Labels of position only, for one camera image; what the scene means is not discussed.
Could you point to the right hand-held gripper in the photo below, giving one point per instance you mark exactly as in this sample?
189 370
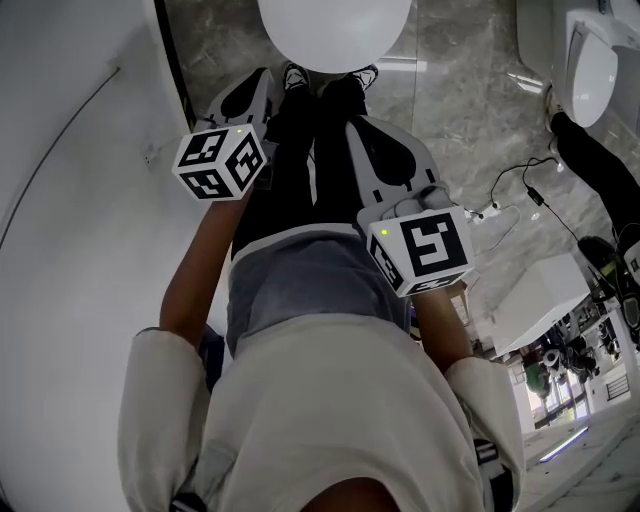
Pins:
430 245

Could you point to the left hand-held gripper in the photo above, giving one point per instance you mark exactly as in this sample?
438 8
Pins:
205 155

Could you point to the white toilet lid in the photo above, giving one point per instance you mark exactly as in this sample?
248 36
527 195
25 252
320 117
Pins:
335 30

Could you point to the person's left forearm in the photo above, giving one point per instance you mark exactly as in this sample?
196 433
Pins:
200 270

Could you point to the person's right forearm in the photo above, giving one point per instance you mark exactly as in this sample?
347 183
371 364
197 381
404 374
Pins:
440 330

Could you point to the white toilet with tank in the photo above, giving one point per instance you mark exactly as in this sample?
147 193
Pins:
592 75

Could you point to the person's right leg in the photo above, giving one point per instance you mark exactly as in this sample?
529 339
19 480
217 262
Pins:
335 165

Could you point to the person's leg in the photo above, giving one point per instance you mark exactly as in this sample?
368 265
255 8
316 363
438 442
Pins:
335 165
280 175
595 165

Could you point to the person's left shoe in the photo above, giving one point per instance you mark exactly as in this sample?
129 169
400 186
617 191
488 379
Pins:
295 77

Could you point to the person's shoe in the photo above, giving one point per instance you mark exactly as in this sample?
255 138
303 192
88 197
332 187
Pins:
365 77
597 260
295 77

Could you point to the person's left leg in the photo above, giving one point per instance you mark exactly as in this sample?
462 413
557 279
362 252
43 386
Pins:
280 175

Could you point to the person's right shoe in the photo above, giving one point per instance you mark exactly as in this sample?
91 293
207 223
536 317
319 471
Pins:
365 77

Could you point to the white power strip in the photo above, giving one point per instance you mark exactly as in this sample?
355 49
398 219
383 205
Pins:
487 212

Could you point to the person's gray undershirt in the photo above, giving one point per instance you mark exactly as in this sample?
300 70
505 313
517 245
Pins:
310 285

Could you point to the black power adapter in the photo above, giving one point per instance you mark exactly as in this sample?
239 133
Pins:
537 196

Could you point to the white rectangular box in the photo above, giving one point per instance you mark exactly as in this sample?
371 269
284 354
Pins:
545 295

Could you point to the person's white shirt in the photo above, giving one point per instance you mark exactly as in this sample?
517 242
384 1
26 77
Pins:
325 415

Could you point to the white wall socket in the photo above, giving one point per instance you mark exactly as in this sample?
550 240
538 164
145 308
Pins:
152 155

